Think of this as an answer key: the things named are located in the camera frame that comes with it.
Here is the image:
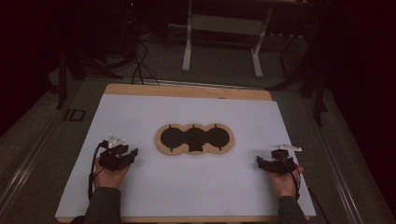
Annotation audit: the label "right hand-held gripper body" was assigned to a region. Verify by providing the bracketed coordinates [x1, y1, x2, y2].
[268, 143, 304, 177]

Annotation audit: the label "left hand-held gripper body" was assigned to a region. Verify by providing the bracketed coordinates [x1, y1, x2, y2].
[98, 133, 133, 173]

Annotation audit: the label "person's left hand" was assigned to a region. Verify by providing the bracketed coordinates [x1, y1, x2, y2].
[92, 156, 132, 191]

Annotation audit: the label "person's right hand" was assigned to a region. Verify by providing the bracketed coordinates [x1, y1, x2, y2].
[266, 163, 304, 199]

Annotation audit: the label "black stand legs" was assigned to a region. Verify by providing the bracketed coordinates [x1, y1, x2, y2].
[266, 29, 331, 128]
[55, 46, 125, 110]

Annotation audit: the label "white table mat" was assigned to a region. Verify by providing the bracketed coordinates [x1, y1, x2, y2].
[54, 93, 318, 219]

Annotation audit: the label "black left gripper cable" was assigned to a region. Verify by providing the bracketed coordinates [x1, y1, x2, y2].
[87, 140, 108, 202]

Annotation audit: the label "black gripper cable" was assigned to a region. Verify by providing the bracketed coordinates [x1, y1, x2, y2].
[281, 155, 332, 224]
[87, 140, 108, 202]

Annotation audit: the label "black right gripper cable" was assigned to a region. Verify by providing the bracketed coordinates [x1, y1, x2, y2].
[281, 155, 332, 224]

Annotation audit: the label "metal floor rail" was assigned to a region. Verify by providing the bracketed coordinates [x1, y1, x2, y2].
[0, 115, 64, 216]
[302, 98, 366, 224]

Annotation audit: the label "black floor cables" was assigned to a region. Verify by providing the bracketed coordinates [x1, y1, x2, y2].
[130, 38, 162, 87]

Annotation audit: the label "white metal stand frame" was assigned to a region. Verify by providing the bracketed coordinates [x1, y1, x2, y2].
[181, 0, 275, 79]

